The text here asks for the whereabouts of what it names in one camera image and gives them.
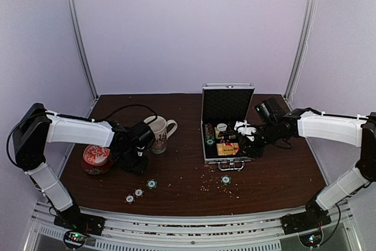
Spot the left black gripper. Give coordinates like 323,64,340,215
116,147,149,176

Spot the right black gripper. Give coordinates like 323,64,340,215
236,121,280,159

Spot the green poker chip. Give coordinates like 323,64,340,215
146,179,158,189
220,175,232,185

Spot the poker chip white centre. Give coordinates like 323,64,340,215
134,188,145,198

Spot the white dealer button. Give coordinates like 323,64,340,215
216,123,227,132

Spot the blue yellow card deck box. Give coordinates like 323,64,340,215
215,128,237,140

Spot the white decorated mug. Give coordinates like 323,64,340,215
144,116,177,154

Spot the aluminium poker case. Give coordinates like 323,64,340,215
200,83,254,172

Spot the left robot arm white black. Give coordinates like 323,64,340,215
6,103,155,230

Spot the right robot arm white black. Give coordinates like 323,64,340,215
234,97,375,229

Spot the yellow big blind button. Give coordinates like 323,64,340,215
221,145,234,155

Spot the red yellow card deck box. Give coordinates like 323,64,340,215
216,143,239,156

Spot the red patterned bowl with lid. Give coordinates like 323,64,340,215
81,145,115,175

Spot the green red chip stack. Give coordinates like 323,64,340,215
204,123,215,146

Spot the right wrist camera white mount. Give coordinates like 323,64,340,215
234,121,257,142

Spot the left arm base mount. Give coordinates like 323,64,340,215
53,214,105,249

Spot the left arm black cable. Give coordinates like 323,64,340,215
7,103,158,166

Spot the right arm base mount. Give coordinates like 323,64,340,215
281,212,331,249

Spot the front aluminium rail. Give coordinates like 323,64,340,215
21,201,366,250

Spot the right aluminium frame post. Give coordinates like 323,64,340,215
284,0,317,103

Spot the aluminium frame post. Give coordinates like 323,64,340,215
67,0,99,100
284,0,317,103

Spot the left aluminium frame post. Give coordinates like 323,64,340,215
67,0,99,100

